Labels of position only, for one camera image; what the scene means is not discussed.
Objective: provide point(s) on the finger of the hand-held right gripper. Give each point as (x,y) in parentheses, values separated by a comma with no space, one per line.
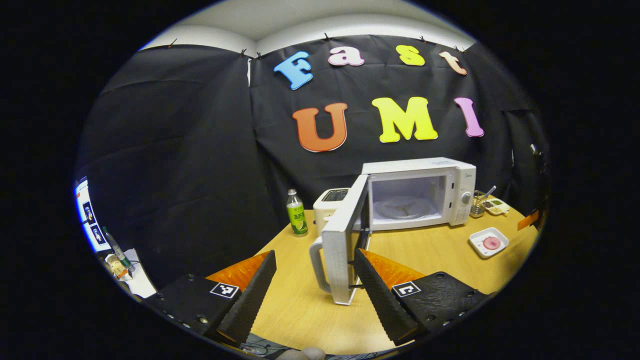
(527,220)

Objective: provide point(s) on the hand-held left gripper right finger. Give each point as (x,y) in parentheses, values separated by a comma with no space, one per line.
(380,305)

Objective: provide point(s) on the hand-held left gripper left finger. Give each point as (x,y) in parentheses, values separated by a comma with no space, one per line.
(255,300)

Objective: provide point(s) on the pink meat slice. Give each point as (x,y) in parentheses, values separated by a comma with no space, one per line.
(492,243)

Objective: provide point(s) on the white square food plate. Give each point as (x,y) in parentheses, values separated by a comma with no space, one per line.
(480,247)

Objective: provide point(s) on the white microwave oven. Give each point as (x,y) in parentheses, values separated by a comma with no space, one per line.
(415,166)

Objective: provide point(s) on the white divided snack tray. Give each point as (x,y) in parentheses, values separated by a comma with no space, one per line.
(497,206)

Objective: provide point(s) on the metal spoon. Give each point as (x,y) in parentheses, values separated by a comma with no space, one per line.
(489,191)

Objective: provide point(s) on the green label drink bottle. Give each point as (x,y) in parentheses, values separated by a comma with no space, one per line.
(297,217)

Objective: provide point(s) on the white toaster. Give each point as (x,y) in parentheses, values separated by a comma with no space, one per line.
(325,210)

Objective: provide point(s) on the white paper sheet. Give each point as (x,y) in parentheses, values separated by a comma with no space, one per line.
(140,282)

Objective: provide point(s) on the small beige object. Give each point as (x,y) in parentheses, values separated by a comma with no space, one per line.
(116,267)

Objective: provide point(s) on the green marker pen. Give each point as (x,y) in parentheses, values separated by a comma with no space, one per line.
(117,250)

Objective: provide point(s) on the black backdrop cloth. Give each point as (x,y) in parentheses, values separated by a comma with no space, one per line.
(200,150)

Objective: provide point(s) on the blue white display screen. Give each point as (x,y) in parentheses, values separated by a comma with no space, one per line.
(87,215)

